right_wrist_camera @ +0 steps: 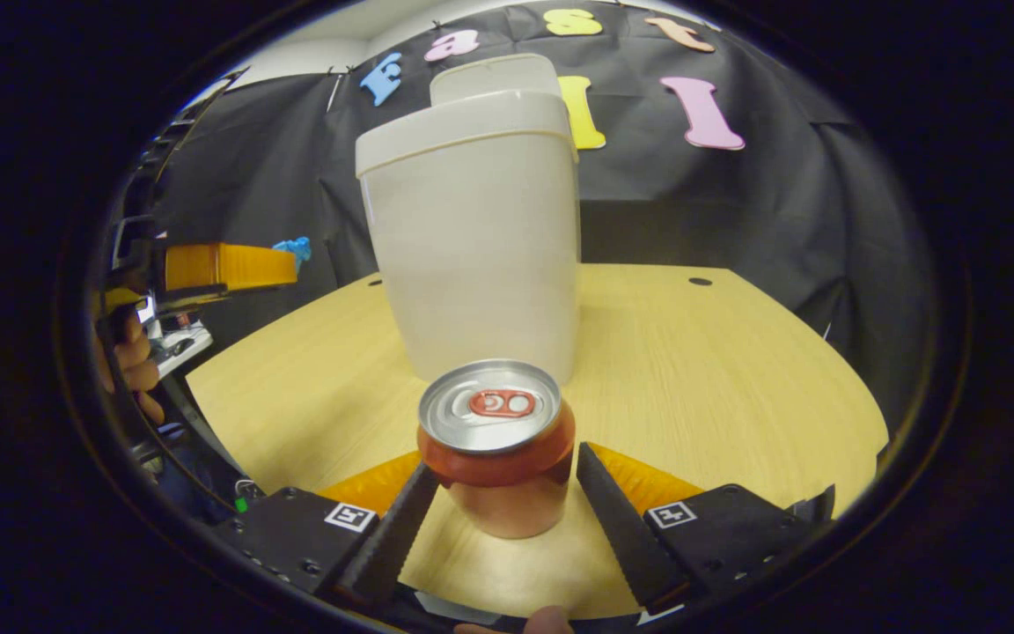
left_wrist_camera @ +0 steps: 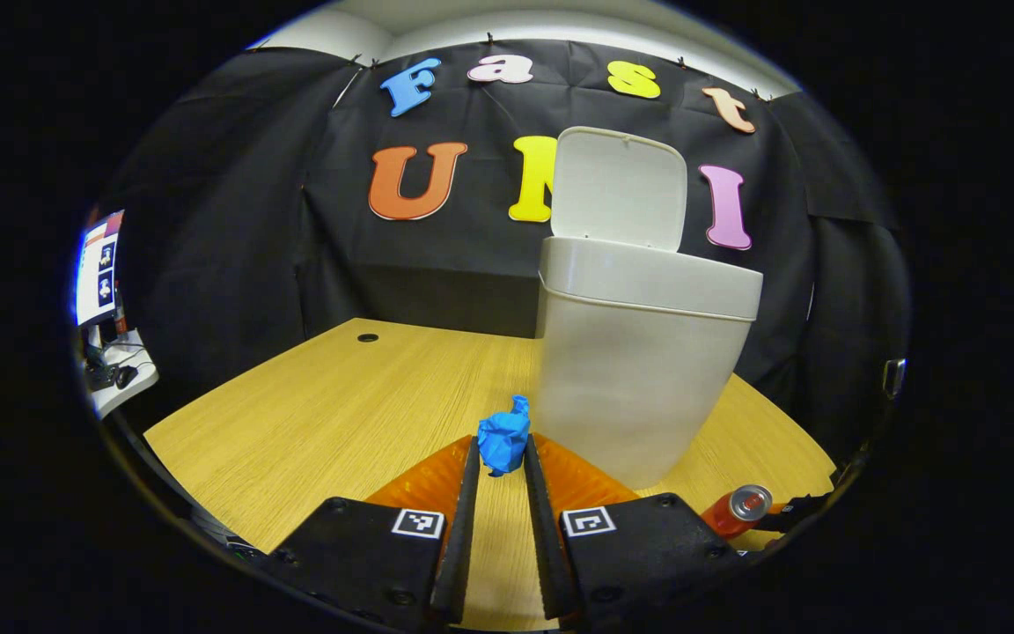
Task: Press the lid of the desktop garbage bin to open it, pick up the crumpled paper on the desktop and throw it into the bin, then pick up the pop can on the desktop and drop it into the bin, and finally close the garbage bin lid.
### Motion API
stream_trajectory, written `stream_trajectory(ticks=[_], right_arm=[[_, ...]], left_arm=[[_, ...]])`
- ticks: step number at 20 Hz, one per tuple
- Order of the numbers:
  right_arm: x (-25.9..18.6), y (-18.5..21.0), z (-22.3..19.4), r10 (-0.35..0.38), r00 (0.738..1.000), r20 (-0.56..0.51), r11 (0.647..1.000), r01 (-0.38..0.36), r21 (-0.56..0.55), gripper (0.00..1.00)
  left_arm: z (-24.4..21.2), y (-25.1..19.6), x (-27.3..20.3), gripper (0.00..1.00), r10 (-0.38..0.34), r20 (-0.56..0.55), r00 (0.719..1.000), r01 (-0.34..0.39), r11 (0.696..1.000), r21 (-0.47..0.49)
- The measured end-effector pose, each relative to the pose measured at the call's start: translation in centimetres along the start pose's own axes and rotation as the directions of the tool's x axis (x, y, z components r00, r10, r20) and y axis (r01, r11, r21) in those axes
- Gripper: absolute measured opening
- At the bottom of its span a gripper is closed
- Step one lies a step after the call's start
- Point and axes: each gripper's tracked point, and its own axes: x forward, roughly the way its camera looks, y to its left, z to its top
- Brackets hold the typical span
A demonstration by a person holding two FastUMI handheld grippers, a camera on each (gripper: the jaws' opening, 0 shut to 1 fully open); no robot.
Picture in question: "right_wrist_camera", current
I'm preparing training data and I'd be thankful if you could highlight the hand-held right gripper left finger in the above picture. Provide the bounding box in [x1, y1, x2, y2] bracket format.
[208, 449, 442, 608]

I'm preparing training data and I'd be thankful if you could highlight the blue paper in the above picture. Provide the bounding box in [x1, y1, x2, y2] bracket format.
[272, 236, 312, 274]

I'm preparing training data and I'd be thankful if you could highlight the white side desk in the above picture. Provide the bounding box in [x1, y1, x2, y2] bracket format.
[146, 319, 213, 380]

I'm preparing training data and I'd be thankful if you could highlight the white desktop garbage bin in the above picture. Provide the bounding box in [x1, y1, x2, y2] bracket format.
[355, 53, 581, 386]

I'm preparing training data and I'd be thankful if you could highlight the red pop can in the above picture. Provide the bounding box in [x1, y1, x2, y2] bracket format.
[417, 359, 577, 540]

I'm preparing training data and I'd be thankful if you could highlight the wooden desktop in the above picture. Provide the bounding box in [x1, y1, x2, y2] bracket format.
[186, 262, 891, 622]

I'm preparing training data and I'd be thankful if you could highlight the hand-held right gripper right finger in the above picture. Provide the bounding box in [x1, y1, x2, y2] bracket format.
[576, 442, 838, 615]

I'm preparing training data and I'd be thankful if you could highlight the black backdrop cloth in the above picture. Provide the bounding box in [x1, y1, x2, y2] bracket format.
[151, 0, 939, 424]

